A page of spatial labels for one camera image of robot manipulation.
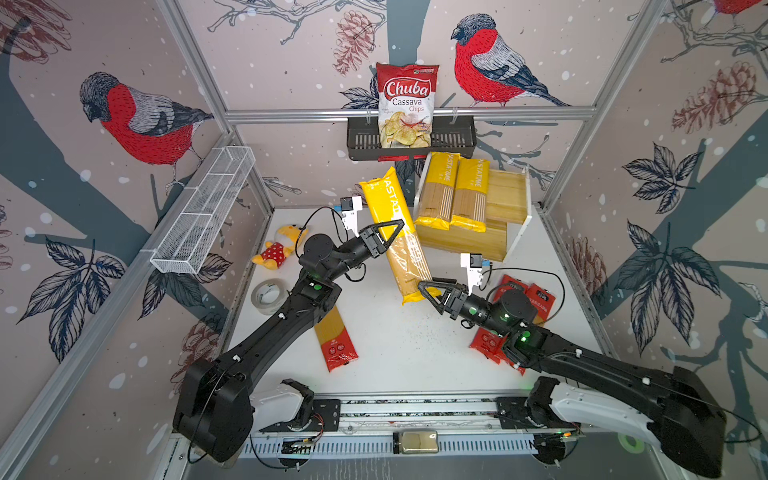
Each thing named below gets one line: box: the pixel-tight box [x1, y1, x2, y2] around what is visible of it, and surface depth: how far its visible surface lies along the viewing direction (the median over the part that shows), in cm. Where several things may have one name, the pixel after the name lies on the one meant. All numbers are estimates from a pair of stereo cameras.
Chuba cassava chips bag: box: [376, 62, 440, 148], surface depth 87 cm
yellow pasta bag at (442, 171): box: [414, 151, 460, 231], surface depth 78 cm
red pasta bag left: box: [314, 306, 359, 373], surface depth 86 cm
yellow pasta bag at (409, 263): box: [359, 167, 441, 305], surface depth 66 cm
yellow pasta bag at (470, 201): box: [450, 157, 491, 233], surface depth 77 cm
